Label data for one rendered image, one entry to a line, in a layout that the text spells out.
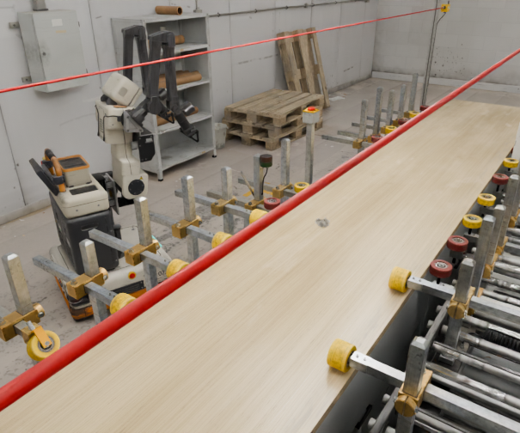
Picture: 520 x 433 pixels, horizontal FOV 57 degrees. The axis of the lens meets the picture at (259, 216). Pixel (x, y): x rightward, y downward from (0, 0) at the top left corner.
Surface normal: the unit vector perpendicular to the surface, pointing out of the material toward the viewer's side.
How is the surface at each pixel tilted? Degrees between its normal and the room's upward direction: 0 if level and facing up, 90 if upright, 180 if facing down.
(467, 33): 90
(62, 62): 90
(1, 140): 90
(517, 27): 90
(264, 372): 0
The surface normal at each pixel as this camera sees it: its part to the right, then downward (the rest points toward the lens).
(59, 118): 0.82, 0.25
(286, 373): -0.01, -0.89
